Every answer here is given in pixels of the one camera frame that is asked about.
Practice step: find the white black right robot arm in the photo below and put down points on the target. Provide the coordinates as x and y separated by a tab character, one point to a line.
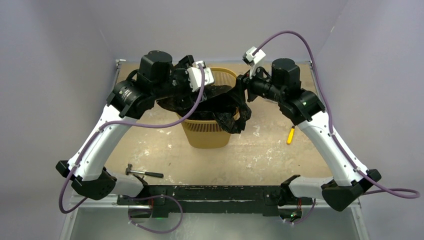
350	179

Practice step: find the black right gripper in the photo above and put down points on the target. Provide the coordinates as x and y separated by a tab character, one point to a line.
244	80

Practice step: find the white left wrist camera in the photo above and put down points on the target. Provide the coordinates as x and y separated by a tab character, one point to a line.
199	73

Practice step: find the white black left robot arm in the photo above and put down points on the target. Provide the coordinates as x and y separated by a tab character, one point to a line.
156	78

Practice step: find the black plastic trash bag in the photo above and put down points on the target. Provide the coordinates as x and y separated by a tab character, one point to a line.
229	109

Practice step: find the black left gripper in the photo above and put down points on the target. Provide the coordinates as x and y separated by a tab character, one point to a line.
181	69

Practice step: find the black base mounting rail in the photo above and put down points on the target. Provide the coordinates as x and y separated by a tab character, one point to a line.
163	200

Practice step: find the black handled hammer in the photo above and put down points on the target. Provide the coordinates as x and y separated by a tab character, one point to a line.
129	170

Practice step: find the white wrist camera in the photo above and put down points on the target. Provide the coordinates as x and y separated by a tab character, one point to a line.
199	73
254	58

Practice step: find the yellow handled screwdriver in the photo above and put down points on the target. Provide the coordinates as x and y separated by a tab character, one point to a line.
290	135

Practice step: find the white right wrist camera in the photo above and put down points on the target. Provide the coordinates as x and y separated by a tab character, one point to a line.
254	58

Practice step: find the yellow plastic trash bin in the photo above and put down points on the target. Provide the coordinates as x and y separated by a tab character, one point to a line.
207	134

